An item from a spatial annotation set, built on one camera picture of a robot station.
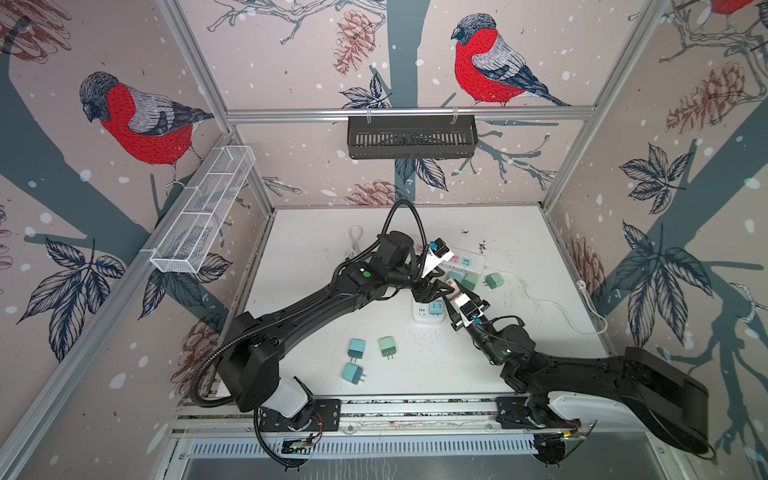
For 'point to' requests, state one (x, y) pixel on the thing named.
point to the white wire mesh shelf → (182, 243)
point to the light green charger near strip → (470, 281)
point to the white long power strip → (465, 261)
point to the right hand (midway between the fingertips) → (448, 288)
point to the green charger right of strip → (493, 281)
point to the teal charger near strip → (455, 275)
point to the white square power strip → (430, 313)
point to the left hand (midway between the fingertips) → (448, 282)
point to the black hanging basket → (397, 137)
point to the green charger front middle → (387, 346)
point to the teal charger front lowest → (352, 373)
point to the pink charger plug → (455, 293)
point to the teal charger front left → (356, 349)
